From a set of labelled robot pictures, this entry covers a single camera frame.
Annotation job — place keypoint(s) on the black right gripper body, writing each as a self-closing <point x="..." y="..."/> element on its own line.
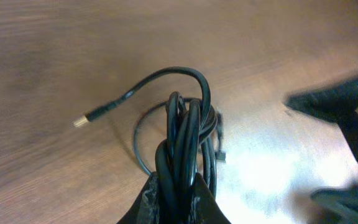
<point x="336" y="103"/>

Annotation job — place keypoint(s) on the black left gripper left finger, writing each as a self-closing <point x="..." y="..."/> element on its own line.
<point x="146" y="207"/>

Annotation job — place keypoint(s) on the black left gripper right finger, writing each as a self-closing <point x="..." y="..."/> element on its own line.
<point x="204" y="209"/>

